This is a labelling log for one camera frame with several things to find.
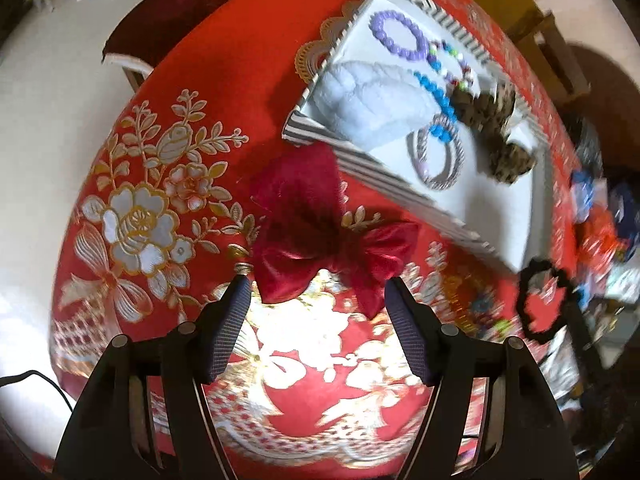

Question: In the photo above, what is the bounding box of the dark blue bag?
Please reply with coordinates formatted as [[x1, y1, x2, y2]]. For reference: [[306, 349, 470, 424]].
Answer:
[[607, 182, 640, 241]]

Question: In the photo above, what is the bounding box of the black cable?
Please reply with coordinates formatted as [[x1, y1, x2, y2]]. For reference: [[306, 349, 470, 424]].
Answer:
[[0, 370, 76, 411]]

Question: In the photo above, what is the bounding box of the red floral tablecloth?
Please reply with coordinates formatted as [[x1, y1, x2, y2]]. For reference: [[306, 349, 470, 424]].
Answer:
[[47, 0, 616, 480]]

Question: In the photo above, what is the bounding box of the orange plastic bag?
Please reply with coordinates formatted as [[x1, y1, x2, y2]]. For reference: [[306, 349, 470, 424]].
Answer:
[[575, 207, 626, 261]]

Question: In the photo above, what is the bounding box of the pile of colourful hair accessories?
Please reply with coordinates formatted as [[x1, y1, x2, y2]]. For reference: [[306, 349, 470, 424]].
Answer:
[[440, 280, 526, 346]]

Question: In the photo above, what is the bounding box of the white tray with striped sides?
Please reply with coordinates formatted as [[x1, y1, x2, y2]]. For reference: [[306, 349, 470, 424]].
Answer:
[[281, 0, 551, 276]]

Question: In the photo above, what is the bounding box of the blue tissue pack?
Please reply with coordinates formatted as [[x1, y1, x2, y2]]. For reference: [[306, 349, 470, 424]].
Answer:
[[570, 170, 598, 221]]

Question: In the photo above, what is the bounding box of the pale blue ruffled scrunchie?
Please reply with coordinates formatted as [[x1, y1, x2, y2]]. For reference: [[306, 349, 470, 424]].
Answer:
[[307, 59, 441, 153]]

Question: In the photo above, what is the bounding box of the wooden chair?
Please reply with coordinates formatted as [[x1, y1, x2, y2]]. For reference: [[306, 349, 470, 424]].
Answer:
[[505, 0, 593, 106]]

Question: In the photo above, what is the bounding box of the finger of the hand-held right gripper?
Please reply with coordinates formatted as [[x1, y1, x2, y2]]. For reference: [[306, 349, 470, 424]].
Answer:
[[562, 275, 621, 411]]

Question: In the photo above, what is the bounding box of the dark red cushioned chair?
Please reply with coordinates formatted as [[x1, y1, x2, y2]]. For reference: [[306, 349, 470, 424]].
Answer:
[[101, 0, 256, 93]]

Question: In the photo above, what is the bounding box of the black scrunchie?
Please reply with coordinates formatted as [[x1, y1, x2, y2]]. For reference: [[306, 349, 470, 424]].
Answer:
[[517, 257, 583, 345]]

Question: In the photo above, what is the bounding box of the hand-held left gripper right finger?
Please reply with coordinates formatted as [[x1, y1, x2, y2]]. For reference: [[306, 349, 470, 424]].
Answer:
[[384, 276, 581, 480]]

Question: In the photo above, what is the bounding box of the silver bead bracelet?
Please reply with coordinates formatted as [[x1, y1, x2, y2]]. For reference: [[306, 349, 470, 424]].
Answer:
[[411, 112, 466, 191]]

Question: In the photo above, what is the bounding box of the purple bead bracelet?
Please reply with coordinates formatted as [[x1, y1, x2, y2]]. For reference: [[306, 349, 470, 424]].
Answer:
[[369, 9, 432, 62]]

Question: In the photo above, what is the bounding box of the leopard print scrunchie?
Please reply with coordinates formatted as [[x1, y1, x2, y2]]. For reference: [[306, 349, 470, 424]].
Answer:
[[452, 82, 537, 186]]

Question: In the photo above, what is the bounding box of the blue bead bracelet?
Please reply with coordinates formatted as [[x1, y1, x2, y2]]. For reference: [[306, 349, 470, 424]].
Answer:
[[412, 71, 461, 143]]

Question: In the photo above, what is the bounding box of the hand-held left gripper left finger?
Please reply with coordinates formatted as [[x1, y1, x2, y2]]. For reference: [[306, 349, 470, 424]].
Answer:
[[52, 275, 253, 480]]

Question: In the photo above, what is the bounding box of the red velvet bow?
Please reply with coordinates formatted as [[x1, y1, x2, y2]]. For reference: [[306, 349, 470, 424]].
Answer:
[[249, 146, 421, 320]]

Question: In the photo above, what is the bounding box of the multicoloured bead bracelet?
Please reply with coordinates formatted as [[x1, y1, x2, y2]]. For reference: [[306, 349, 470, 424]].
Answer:
[[427, 40, 478, 93]]

